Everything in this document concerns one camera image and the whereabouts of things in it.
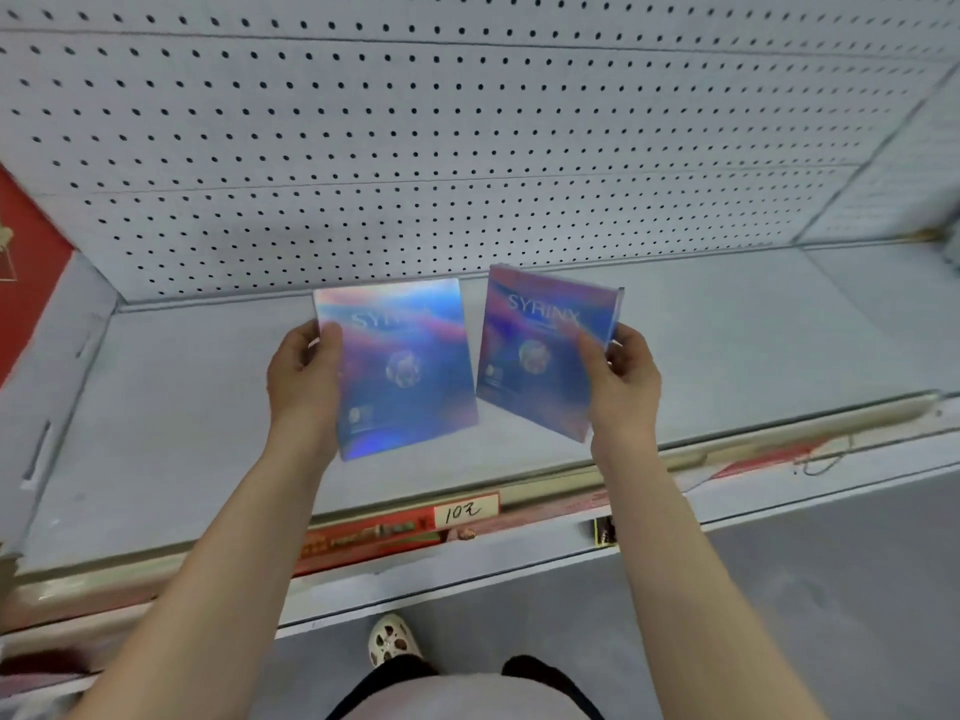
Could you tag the white metal shelf board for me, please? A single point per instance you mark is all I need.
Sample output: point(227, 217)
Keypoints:
point(187, 427)

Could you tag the faded red shelf label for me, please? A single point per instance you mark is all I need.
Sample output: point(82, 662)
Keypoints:
point(757, 461)

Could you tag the white perforated clog shoe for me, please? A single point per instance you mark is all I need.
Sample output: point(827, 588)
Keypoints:
point(392, 641)

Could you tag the person's left thumb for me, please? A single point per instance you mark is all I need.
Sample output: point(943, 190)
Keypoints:
point(324, 338)

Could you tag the white perforated pegboard panel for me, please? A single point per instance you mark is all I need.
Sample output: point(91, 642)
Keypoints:
point(450, 157)

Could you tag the light pink shirt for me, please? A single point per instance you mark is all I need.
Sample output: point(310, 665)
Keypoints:
point(469, 701)

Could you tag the black shorts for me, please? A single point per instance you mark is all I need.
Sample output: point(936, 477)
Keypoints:
point(390, 671)

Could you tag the red side panel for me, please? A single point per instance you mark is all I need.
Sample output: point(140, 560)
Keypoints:
point(26, 292)

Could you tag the holographic box with shiny glare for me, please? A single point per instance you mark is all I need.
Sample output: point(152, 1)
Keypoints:
point(409, 367)

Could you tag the holographic purple box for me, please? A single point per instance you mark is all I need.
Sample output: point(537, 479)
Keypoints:
point(536, 344)

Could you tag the person's right thumb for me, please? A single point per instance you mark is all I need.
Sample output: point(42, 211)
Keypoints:
point(592, 361)

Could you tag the red shelf label strip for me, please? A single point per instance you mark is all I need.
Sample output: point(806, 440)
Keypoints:
point(367, 539)

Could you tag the white handwritten price tag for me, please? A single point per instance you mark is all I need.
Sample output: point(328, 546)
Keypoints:
point(466, 510)

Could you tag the yellow and black sticker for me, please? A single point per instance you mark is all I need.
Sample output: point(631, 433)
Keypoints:
point(605, 531)

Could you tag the person's right forearm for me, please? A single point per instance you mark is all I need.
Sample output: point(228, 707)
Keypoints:
point(690, 584)

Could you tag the person's left hand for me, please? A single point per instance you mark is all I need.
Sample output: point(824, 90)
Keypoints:
point(300, 389)

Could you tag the person's right hand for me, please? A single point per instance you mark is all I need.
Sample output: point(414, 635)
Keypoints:
point(628, 393)

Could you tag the clear shelf price rail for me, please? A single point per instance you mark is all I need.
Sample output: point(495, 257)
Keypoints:
point(750, 446)

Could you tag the person's left forearm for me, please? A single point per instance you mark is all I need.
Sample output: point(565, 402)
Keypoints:
point(225, 577)

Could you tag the white lower shelf board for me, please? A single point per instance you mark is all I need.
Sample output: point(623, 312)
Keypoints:
point(787, 502)

